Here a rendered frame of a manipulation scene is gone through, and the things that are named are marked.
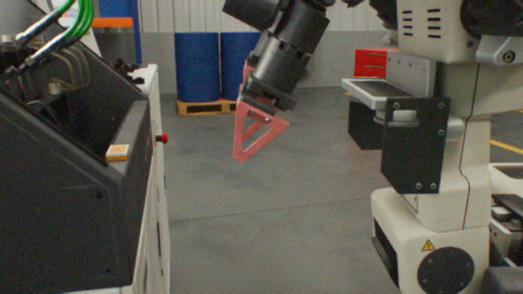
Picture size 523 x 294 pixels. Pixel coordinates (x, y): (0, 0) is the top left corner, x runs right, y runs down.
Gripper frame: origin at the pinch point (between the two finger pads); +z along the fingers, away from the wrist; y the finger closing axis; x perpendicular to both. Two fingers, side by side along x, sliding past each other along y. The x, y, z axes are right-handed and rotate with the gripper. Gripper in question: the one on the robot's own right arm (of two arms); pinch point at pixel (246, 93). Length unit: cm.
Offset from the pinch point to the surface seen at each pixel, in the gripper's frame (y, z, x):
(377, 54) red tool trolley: -371, -46, 128
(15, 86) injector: 8.7, 19.0, -44.5
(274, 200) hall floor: -168, 82, 59
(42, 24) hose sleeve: 15.1, 3.2, -40.8
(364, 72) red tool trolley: -383, -23, 129
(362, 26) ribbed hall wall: -716, -99, 176
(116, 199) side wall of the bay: 45.6, 13.8, -11.9
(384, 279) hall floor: -74, 61, 101
